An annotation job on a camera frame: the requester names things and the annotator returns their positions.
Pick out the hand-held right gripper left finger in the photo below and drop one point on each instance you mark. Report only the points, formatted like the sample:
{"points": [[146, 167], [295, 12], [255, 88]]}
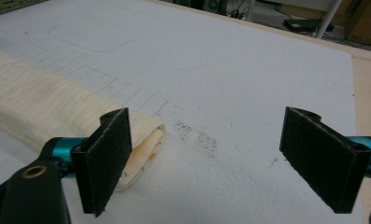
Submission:
{"points": [[103, 161]]}

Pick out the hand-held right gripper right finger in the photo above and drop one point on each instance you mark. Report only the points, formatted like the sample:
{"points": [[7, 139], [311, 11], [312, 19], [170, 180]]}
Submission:
{"points": [[323, 158]]}

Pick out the cream printed cloth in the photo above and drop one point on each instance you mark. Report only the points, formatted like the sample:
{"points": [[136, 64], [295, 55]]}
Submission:
{"points": [[43, 102]]}

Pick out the green woven basket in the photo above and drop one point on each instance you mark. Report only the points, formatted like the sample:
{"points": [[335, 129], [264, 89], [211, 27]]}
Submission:
{"points": [[5, 6]]}

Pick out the white foam mat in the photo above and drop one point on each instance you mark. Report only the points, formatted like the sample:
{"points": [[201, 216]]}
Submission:
{"points": [[220, 77]]}

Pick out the black flat device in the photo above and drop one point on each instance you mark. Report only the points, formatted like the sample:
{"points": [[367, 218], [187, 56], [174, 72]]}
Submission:
{"points": [[304, 25]]}

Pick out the white desk leg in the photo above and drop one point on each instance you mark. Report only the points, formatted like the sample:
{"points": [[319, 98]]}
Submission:
{"points": [[328, 18], [251, 9]]}

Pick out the large cardboard box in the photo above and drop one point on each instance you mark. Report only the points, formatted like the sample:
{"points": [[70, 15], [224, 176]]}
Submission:
{"points": [[365, 23]]}

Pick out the black computer tower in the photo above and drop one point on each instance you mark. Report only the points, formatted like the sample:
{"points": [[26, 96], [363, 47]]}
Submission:
{"points": [[209, 4]]}

